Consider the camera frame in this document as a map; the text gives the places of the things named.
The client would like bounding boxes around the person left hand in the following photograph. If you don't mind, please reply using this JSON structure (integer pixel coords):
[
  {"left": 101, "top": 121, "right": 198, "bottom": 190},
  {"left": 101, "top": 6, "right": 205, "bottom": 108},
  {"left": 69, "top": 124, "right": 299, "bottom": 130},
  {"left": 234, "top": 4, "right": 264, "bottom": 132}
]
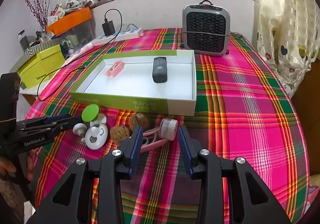
[{"left": 1, "top": 149, "right": 36, "bottom": 181}]

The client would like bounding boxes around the white power strip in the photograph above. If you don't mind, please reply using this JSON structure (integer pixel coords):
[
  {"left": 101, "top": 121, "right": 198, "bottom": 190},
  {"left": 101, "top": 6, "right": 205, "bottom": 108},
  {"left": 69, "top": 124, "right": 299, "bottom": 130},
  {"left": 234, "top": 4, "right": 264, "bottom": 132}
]
[{"left": 91, "top": 28, "right": 144, "bottom": 46}]

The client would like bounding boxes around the black rectangular device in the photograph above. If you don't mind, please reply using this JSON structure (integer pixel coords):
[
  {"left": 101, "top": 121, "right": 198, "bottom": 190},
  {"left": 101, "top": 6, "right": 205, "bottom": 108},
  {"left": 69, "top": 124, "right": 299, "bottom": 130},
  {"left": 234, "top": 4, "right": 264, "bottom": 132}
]
[{"left": 152, "top": 57, "right": 168, "bottom": 84}]

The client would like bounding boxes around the yellow green shoe box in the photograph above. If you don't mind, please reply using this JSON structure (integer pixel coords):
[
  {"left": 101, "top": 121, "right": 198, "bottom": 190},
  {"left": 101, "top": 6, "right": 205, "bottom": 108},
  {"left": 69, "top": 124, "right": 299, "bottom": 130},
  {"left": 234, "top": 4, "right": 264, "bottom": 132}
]
[{"left": 18, "top": 44, "right": 65, "bottom": 88}]

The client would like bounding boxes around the orange lid storage bin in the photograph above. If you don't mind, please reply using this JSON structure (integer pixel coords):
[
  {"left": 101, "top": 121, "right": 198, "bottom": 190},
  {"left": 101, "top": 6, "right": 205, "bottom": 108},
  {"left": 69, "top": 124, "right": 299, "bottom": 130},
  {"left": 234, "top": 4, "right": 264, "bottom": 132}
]
[{"left": 46, "top": 7, "right": 92, "bottom": 36}]

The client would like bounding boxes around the green top mushroom toy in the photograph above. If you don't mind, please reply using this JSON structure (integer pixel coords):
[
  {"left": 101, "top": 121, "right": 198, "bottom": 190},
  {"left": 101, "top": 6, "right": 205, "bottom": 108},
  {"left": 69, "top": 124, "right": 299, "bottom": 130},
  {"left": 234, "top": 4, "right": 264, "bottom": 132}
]
[{"left": 81, "top": 104, "right": 107, "bottom": 126}]

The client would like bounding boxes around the white pink tube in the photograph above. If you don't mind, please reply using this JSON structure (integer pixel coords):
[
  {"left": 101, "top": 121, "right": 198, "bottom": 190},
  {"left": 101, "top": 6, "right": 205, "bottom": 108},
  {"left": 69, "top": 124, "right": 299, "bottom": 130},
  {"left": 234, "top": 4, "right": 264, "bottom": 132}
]
[{"left": 65, "top": 43, "right": 93, "bottom": 65}]

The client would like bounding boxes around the green white cardboard box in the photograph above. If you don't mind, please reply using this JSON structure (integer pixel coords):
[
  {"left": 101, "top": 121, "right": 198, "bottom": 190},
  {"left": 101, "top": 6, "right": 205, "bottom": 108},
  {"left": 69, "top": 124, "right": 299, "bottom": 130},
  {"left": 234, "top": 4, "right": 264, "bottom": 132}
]
[{"left": 69, "top": 49, "right": 197, "bottom": 116}]

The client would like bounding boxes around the black charger with cable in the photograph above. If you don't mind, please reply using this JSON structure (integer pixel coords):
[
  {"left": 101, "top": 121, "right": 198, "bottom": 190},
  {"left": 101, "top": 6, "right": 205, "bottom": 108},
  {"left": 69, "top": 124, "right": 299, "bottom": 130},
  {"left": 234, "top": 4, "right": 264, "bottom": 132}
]
[{"left": 36, "top": 8, "right": 123, "bottom": 101}]

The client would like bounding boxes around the plaid pink bed cloth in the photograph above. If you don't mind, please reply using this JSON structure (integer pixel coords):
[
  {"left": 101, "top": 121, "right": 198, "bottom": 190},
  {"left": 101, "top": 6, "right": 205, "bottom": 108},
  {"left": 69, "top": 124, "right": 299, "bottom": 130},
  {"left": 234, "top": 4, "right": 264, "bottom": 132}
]
[{"left": 26, "top": 28, "right": 310, "bottom": 223}]

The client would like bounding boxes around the grey black space heater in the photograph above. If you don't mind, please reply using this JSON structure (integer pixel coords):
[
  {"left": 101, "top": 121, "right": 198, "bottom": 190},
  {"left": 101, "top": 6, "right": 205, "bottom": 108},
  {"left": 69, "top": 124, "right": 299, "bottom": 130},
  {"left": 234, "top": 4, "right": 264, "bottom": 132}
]
[{"left": 181, "top": 0, "right": 231, "bottom": 56}]

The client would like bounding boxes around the heart pattern curtain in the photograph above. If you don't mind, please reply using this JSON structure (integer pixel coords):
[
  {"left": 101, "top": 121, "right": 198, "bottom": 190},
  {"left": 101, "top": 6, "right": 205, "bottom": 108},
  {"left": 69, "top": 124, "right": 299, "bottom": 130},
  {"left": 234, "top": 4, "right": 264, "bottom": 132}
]
[{"left": 257, "top": 0, "right": 319, "bottom": 97}]

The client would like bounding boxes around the white round container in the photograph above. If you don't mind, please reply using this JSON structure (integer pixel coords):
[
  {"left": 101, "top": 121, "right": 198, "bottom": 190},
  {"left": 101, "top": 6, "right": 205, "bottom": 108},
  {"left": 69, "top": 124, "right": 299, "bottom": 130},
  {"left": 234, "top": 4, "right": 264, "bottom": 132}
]
[{"left": 159, "top": 118, "right": 178, "bottom": 141}]

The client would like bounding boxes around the pink clip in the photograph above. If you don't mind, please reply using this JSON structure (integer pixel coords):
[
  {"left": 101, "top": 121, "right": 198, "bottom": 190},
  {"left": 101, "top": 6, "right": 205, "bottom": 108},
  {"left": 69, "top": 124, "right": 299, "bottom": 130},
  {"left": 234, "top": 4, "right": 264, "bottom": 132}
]
[
  {"left": 140, "top": 128, "right": 168, "bottom": 153},
  {"left": 106, "top": 61, "right": 124, "bottom": 78}
]

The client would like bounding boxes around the white panda toy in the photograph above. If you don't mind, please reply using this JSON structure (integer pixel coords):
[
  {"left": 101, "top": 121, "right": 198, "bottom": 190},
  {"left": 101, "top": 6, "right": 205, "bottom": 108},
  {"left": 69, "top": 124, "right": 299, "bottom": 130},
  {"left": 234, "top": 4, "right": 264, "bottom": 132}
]
[{"left": 85, "top": 123, "right": 108, "bottom": 150}]

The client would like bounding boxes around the brown walnut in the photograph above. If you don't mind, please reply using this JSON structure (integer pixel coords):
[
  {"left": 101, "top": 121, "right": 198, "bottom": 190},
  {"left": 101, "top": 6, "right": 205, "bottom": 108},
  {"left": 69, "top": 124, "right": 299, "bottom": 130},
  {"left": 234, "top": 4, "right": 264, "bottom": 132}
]
[
  {"left": 110, "top": 125, "right": 130, "bottom": 147},
  {"left": 129, "top": 113, "right": 150, "bottom": 131}
]

